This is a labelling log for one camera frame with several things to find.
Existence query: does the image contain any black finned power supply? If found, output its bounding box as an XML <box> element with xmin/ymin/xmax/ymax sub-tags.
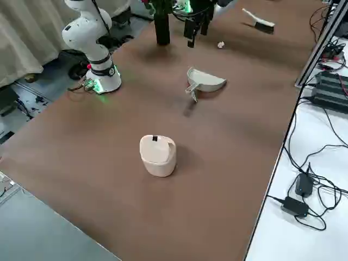
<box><xmin>309</xmin><ymin>71</ymin><xmax>348</xmax><ymax>111</ymax></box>

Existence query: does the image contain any small beige lidded bin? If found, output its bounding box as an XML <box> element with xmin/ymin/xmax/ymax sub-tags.
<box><xmin>139</xmin><ymin>133</ymin><xmax>178</xmax><ymax>178</ymax></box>

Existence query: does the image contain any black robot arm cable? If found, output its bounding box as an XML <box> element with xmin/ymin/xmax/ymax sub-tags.
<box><xmin>91</xmin><ymin>0</ymin><xmax>113</xmax><ymax>38</ymax></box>

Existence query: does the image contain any white side desk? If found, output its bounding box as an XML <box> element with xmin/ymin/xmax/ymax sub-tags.
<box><xmin>244</xmin><ymin>89</ymin><xmax>348</xmax><ymax>261</ymax></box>

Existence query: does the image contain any aluminium frame post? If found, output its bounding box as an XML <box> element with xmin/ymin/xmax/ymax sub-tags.
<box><xmin>295</xmin><ymin>0</ymin><xmax>348</xmax><ymax>88</ymax></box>

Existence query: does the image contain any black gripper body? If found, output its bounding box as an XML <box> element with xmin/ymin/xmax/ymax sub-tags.
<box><xmin>189</xmin><ymin>0</ymin><xmax>215</xmax><ymax>22</ymax></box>

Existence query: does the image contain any cable hub with leads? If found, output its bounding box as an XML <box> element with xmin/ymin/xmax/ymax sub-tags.
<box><xmin>318</xmin><ymin>38</ymin><xmax>348</xmax><ymax>71</ymax></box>

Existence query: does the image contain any tall black vase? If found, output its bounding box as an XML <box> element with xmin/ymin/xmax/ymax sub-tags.
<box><xmin>153</xmin><ymin>0</ymin><xmax>172</xmax><ymax>46</ymax></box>

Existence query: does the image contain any white handled black brush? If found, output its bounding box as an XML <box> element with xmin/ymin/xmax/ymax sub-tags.
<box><xmin>241</xmin><ymin>8</ymin><xmax>276</xmax><ymax>35</ymax></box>

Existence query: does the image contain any black desk cable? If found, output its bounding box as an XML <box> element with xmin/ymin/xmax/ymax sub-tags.
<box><xmin>287</xmin><ymin>99</ymin><xmax>348</xmax><ymax>232</ymax></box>

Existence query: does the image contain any grey plastic dustpan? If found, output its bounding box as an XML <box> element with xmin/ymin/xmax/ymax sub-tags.
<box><xmin>185</xmin><ymin>66</ymin><xmax>227</xmax><ymax>103</ymax></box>

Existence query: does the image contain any black power adapter lit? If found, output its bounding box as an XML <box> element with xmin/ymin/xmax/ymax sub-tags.
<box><xmin>294</xmin><ymin>172</ymin><xmax>314</xmax><ymax>197</ymax></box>

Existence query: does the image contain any small green circuit board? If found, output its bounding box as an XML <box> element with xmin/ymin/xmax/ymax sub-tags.
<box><xmin>82</xmin><ymin>78</ymin><xmax>96</xmax><ymax>92</ymax></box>

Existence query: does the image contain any black power adapter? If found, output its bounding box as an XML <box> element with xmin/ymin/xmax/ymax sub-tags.
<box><xmin>281</xmin><ymin>196</ymin><xmax>310</xmax><ymax>218</ymax></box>

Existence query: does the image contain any beige curtain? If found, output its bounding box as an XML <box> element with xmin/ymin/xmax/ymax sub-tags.
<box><xmin>0</xmin><ymin>0</ymin><xmax>133</xmax><ymax>88</ymax></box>

